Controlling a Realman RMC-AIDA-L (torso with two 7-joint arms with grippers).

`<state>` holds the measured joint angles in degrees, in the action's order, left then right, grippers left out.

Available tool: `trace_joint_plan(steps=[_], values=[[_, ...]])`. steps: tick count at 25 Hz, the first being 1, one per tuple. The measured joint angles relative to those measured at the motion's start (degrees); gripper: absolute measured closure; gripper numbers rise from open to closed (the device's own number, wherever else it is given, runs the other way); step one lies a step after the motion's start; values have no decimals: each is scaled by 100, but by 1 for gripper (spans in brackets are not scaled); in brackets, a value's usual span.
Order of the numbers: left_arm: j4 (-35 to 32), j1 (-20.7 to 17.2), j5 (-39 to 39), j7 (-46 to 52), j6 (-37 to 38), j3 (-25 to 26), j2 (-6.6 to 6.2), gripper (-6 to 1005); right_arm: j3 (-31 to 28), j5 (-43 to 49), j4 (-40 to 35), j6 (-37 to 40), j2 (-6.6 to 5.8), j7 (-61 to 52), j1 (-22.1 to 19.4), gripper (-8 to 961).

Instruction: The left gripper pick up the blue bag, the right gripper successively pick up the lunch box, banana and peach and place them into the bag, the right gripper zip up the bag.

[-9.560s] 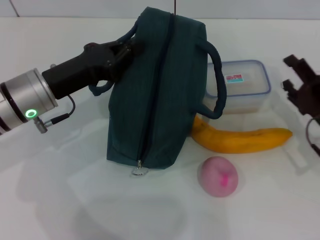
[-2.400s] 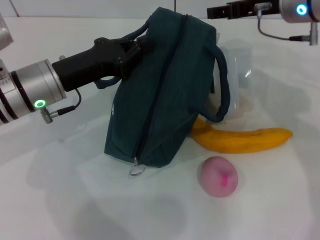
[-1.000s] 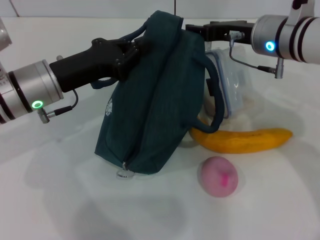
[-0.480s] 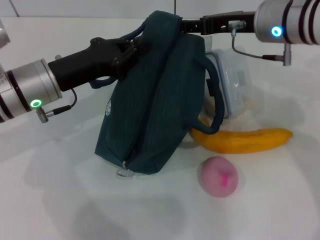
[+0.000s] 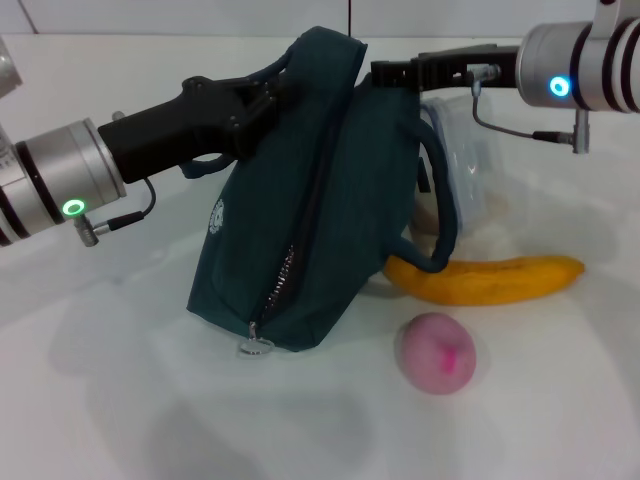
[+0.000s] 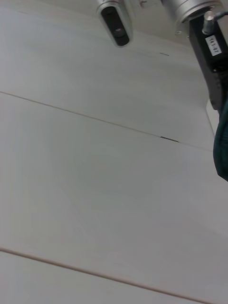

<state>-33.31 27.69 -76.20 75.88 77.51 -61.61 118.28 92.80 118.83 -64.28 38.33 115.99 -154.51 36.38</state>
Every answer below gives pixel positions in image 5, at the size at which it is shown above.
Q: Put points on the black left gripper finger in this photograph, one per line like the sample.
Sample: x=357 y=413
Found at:
x=252 y=82
x=272 y=100

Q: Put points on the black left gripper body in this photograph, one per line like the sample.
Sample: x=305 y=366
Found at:
x=170 y=130

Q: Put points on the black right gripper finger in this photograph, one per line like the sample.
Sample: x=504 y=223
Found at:
x=392 y=72

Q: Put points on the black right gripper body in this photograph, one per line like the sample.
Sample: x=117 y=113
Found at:
x=450 y=70

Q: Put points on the clear blue-rimmed food container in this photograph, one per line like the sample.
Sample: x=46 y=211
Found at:
x=470 y=150

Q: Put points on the dark teal zipper bag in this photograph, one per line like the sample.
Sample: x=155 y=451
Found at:
x=360 y=165

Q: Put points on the yellow banana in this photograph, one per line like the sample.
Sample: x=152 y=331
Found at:
x=495 y=287

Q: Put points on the pink peach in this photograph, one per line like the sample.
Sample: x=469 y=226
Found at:
x=435 y=355

